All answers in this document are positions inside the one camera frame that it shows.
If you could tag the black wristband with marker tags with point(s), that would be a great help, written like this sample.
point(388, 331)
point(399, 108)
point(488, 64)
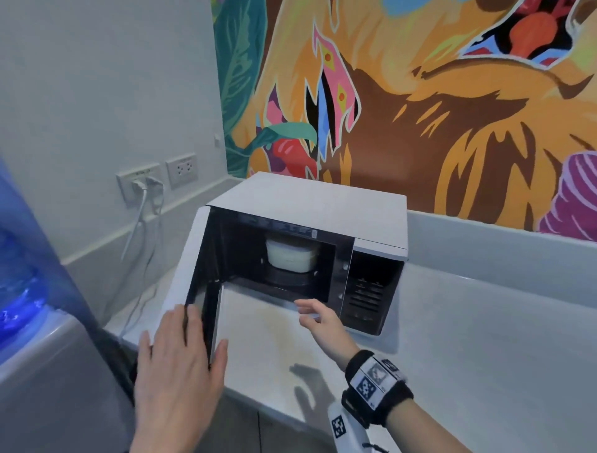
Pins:
point(375, 387)

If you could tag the grey water dispenser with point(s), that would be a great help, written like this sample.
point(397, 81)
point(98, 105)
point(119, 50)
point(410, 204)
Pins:
point(51, 387)

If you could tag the white microwave oven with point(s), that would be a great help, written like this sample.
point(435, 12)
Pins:
point(317, 210)

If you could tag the blue water bottle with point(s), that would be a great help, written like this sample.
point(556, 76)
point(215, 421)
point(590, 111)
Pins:
point(28, 261)

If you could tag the person's left forearm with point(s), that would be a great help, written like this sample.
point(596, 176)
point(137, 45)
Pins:
point(161, 445)

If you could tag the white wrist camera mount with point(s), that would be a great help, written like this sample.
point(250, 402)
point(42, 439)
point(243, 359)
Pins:
point(347, 431)

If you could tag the white power plug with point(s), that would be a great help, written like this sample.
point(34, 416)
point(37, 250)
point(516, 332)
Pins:
point(139, 185)
point(155, 181)

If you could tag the white microwave door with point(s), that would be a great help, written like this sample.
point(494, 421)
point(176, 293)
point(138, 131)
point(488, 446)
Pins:
point(184, 266)

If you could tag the person's left hand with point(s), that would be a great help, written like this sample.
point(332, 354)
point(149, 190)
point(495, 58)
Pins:
point(177, 382)

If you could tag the person's left little finger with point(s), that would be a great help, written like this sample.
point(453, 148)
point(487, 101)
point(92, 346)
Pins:
point(144, 350)

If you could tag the person's right forearm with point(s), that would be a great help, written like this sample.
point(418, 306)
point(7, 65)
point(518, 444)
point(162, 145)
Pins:
point(422, 431)

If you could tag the colourful wall mural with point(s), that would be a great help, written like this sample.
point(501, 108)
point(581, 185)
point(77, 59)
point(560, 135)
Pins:
point(419, 116)

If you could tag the black round microwave stand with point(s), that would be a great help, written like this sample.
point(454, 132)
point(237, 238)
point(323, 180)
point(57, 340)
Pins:
point(287, 278)

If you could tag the white plastic food container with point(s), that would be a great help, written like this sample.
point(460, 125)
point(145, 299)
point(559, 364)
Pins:
point(291, 255)

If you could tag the person's right thumb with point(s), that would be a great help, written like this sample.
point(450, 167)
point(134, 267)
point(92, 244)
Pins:
point(311, 323)

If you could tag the person's right hand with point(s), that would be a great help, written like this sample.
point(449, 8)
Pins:
point(329, 333)

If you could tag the person's left thumb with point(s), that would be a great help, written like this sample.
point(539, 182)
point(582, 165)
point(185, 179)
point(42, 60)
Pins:
point(220, 357)

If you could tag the white wall socket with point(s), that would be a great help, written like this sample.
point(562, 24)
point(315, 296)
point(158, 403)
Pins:
point(183, 171)
point(135, 175)

